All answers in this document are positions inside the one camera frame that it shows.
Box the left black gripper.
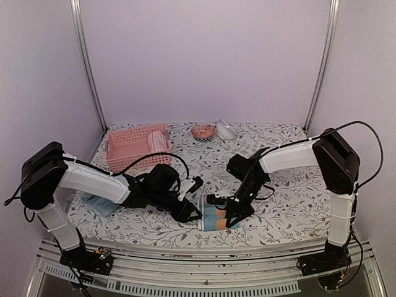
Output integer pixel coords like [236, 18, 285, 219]
[150, 191, 204, 225]

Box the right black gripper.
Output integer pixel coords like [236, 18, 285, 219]
[226, 176, 267, 227]

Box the pink terry towel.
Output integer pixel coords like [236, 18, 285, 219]
[147, 131, 168, 153]

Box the pink plastic basket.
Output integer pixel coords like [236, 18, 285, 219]
[105, 124, 171, 173]

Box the blue patterned towel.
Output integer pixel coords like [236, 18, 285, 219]
[197, 197, 228, 231]

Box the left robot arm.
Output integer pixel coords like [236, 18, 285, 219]
[16, 142, 203, 269]

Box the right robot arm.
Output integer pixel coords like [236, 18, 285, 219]
[226, 129, 360, 270]

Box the white tipped bowl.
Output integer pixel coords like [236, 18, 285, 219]
[216, 119, 238, 140]

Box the plain teal folded towel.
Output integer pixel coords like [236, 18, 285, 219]
[79, 192, 119, 217]

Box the floral table mat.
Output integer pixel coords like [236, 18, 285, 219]
[67, 123, 330, 248]

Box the red patterned bowl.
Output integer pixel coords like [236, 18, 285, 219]
[191, 124, 216, 142]

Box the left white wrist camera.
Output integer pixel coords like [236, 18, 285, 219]
[178, 176, 204, 201]

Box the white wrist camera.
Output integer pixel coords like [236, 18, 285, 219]
[178, 176, 204, 201]
[206, 193, 231, 206]

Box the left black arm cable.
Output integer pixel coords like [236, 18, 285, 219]
[3, 153, 189, 207]

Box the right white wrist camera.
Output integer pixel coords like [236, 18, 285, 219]
[206, 193, 231, 206]

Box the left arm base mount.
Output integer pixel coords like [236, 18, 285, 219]
[60, 239, 114, 276]

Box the front aluminium rail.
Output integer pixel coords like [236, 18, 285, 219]
[29, 238, 387, 297]

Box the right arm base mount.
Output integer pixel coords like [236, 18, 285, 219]
[296, 241, 351, 276]

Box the right aluminium frame post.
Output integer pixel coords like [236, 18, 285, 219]
[303, 0, 340, 134]

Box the aluminium frame post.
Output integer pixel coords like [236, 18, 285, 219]
[303, 0, 340, 134]
[70, 0, 108, 132]

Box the left aluminium frame post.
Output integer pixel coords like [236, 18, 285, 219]
[70, 0, 108, 132]

